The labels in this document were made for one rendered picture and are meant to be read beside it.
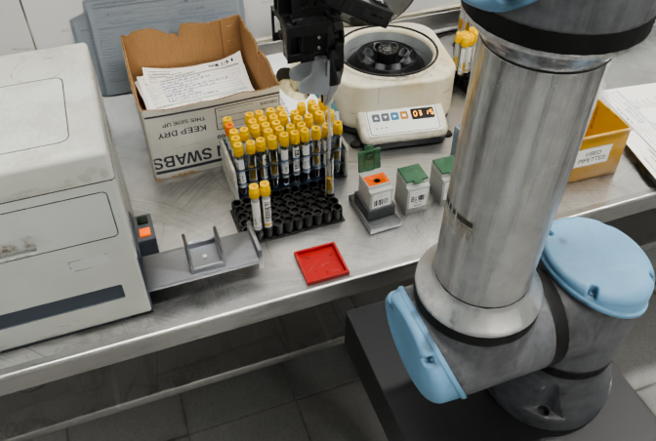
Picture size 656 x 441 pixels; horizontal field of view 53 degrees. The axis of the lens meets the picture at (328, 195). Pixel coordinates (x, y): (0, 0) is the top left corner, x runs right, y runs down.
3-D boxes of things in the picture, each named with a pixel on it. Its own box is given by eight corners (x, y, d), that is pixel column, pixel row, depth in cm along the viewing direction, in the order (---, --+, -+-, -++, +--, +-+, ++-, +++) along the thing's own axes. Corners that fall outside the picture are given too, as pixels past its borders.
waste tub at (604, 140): (552, 188, 116) (565, 142, 109) (513, 143, 125) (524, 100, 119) (617, 173, 119) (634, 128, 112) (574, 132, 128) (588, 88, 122)
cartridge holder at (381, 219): (370, 235, 107) (371, 220, 105) (348, 201, 113) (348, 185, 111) (400, 226, 109) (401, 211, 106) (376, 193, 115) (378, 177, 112)
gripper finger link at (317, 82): (295, 110, 97) (292, 54, 91) (332, 101, 99) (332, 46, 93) (302, 121, 95) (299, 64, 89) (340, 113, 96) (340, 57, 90)
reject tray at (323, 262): (307, 286, 99) (307, 282, 99) (294, 255, 104) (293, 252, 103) (349, 274, 101) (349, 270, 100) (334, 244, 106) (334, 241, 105)
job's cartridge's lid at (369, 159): (358, 149, 104) (357, 147, 105) (359, 174, 107) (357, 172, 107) (381, 143, 105) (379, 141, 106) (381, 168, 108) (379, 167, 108)
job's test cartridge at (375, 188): (369, 220, 108) (370, 190, 104) (357, 201, 111) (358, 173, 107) (390, 213, 109) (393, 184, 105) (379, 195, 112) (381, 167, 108)
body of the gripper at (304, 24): (271, 43, 93) (266, -41, 85) (328, 33, 95) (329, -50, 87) (289, 69, 88) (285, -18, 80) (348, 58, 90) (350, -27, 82)
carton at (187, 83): (153, 182, 117) (138, 112, 107) (132, 99, 137) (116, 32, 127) (286, 153, 123) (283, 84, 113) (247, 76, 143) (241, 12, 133)
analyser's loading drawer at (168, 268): (125, 304, 94) (117, 280, 90) (119, 271, 99) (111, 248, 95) (264, 267, 99) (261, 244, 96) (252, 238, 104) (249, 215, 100)
